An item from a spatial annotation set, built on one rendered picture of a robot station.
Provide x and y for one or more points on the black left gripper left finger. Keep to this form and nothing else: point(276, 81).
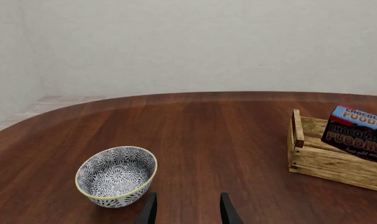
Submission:
point(148, 212)

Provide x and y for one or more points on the wooden slat tray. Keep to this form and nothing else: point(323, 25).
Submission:
point(325, 163)

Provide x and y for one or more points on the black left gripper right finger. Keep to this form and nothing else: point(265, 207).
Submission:
point(228, 212)

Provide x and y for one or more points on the black and white patterned bowl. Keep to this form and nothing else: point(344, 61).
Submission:
point(117, 176)

